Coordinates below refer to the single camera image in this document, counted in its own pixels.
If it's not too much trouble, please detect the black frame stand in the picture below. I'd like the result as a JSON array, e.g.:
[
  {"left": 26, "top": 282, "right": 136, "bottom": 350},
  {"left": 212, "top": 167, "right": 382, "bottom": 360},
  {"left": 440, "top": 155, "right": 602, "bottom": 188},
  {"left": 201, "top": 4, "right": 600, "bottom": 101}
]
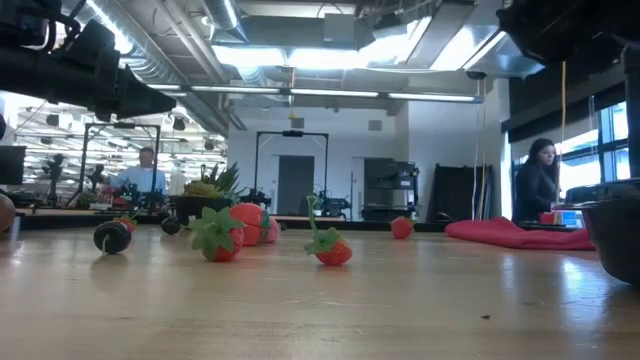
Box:
[{"left": 78, "top": 122, "right": 162, "bottom": 211}]

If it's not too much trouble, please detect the black aluminium table frame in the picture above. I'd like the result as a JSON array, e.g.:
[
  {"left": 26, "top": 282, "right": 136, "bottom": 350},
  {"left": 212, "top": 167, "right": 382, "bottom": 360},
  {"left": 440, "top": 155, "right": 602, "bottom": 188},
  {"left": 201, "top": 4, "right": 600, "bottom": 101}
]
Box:
[{"left": 14, "top": 212, "right": 451, "bottom": 233}]

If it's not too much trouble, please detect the black frame robot station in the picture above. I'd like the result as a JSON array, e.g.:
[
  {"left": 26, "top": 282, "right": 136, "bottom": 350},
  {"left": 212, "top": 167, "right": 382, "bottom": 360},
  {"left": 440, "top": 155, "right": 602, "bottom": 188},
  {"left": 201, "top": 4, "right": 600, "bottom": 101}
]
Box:
[{"left": 239, "top": 130, "right": 352, "bottom": 222}]

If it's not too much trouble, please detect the long ceiling light bar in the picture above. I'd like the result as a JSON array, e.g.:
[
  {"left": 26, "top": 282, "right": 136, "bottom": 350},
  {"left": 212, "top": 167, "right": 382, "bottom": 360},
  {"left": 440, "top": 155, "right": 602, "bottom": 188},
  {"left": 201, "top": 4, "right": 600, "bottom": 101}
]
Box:
[{"left": 149, "top": 83, "right": 484, "bottom": 104}]

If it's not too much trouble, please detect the black plastic tupperware container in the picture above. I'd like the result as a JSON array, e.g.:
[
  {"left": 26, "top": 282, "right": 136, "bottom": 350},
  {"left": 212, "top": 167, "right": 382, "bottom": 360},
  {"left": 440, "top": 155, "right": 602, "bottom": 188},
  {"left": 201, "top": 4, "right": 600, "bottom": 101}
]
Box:
[{"left": 579, "top": 198, "right": 640, "bottom": 287}]

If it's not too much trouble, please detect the black monitor screen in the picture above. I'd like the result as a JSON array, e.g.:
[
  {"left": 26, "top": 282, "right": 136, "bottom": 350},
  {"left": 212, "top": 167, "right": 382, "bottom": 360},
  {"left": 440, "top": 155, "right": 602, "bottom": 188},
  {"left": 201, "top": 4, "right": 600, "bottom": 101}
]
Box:
[{"left": 0, "top": 144, "right": 26, "bottom": 186}]

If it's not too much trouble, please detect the black equipment cabinet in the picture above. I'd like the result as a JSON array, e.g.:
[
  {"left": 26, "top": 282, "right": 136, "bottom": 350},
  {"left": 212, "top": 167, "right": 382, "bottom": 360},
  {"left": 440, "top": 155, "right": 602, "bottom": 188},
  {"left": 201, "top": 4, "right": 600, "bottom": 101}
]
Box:
[{"left": 362, "top": 158, "right": 421, "bottom": 222}]

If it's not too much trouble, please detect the grey door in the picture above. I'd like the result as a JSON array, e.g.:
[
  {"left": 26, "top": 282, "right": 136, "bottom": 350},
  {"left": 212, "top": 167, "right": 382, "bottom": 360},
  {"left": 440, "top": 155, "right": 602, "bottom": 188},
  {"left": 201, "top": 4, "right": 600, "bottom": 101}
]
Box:
[{"left": 277, "top": 154, "right": 315, "bottom": 217}]

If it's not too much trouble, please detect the strawberry with big leaves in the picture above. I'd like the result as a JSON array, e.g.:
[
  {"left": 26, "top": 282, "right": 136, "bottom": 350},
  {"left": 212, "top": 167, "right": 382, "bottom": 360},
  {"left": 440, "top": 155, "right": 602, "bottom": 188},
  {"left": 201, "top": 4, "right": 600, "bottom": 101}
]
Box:
[{"left": 188, "top": 205, "right": 247, "bottom": 263}]

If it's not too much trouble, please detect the dark cherry with stem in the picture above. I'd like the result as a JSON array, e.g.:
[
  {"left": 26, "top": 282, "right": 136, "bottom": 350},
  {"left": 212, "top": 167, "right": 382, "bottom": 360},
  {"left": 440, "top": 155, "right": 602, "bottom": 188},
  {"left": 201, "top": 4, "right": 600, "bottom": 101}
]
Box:
[{"left": 93, "top": 220, "right": 133, "bottom": 256}]

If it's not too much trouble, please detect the person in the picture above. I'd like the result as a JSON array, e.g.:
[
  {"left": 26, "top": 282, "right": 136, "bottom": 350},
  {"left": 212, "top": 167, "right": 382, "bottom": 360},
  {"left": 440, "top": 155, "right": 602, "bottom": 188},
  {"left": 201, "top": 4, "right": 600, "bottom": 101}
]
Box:
[
  {"left": 512, "top": 138, "right": 562, "bottom": 225},
  {"left": 107, "top": 146, "right": 169, "bottom": 197}
]

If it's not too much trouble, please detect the pink toy fruit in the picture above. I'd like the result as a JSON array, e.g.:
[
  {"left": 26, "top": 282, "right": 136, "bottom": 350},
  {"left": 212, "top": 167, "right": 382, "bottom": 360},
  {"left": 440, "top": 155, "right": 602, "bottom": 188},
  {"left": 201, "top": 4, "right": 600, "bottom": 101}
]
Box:
[{"left": 258, "top": 217, "right": 281, "bottom": 245}]

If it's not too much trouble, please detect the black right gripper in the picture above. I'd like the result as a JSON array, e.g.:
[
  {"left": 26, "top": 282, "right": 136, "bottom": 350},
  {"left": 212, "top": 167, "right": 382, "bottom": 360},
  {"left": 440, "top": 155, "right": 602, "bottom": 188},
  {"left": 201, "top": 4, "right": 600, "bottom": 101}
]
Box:
[{"left": 497, "top": 0, "right": 631, "bottom": 65}]

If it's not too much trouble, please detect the black bowl with fruit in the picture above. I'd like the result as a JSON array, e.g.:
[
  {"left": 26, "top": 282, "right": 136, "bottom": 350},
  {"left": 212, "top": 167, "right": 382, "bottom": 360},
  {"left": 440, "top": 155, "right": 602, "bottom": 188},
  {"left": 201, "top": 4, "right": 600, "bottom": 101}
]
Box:
[{"left": 168, "top": 162, "right": 246, "bottom": 227}]

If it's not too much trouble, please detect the brown kiwi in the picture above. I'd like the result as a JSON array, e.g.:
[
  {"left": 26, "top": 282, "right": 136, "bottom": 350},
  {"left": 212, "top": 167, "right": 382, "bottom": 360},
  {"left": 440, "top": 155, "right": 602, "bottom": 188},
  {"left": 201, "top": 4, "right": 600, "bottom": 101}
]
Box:
[{"left": 0, "top": 193, "right": 16, "bottom": 234}]

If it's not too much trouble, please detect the strawberry with long stem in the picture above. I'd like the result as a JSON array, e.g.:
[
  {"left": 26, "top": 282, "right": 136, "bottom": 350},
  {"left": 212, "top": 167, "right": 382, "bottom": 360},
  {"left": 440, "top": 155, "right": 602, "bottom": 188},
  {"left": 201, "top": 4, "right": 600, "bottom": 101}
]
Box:
[{"left": 303, "top": 194, "right": 354, "bottom": 267}]

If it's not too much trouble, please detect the black vertical post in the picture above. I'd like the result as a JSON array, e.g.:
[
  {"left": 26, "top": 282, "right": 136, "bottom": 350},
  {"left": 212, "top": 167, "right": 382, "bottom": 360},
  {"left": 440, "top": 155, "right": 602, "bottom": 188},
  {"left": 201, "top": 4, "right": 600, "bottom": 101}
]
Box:
[{"left": 622, "top": 44, "right": 640, "bottom": 179}]

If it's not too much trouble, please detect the red folded cloth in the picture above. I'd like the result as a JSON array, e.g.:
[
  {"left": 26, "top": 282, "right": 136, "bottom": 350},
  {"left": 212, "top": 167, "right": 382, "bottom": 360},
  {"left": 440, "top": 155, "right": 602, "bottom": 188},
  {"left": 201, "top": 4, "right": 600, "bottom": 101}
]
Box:
[{"left": 444, "top": 215, "right": 597, "bottom": 252}]

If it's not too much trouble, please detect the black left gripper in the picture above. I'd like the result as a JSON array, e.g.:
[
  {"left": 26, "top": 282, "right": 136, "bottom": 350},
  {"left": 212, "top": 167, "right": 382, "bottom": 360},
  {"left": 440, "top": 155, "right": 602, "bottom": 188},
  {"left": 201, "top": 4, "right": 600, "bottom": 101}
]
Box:
[{"left": 64, "top": 19, "right": 177, "bottom": 121}]

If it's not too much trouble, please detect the large red strawberry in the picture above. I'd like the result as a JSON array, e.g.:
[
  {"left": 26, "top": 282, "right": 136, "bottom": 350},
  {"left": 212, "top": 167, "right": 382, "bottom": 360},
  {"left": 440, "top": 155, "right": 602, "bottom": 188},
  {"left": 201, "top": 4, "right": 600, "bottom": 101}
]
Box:
[{"left": 229, "top": 202, "right": 271, "bottom": 247}]

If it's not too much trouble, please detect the black curtain panel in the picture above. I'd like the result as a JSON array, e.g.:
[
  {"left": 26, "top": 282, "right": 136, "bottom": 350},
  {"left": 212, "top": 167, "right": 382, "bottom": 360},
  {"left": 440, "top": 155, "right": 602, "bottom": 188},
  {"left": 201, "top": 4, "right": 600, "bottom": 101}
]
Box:
[{"left": 432, "top": 163, "right": 494, "bottom": 222}]

